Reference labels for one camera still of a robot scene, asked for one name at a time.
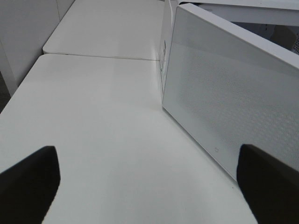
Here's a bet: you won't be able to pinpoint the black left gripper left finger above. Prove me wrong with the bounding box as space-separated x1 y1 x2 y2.
0 146 61 224

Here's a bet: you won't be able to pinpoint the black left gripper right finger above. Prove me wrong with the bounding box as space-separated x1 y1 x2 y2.
236 144 299 224

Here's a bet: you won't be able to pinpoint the white microwave door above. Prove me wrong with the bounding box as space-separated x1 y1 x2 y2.
162 3 299 178

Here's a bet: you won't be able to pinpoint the white microwave oven body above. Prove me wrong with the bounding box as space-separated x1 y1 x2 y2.
160 0 299 91

